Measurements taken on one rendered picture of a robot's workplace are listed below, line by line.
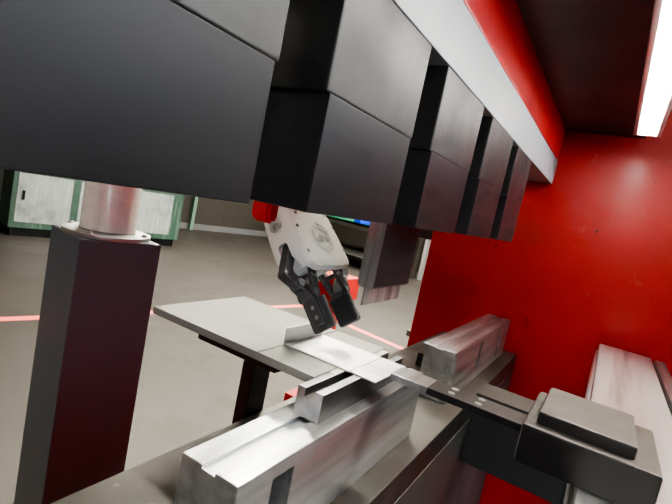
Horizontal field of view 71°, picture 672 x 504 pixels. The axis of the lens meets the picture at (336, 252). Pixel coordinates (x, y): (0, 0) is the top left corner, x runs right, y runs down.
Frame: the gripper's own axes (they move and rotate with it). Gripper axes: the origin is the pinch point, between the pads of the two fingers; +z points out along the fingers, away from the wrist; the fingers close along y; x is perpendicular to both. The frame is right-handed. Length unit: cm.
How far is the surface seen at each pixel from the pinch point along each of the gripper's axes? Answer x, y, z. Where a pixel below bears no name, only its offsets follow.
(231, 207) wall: 561, 717, -406
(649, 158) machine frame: -48, 85, -10
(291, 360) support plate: 2.8, -7.7, 3.6
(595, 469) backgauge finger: -21.1, -5.2, 22.8
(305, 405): -0.3, -12.4, 8.5
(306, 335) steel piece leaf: 5.2, 0.2, 0.9
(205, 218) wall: 590, 659, -390
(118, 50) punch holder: -19.3, -39.8, -7.5
